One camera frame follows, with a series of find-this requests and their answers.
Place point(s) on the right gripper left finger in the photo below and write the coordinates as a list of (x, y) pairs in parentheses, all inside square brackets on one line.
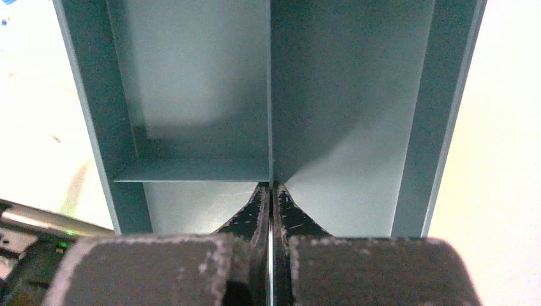
[(226, 267)]

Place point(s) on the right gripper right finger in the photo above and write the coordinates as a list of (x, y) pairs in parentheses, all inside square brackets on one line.
[(312, 267)]

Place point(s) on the teal divided plastic tray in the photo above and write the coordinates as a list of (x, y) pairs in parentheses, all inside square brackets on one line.
[(345, 107)]

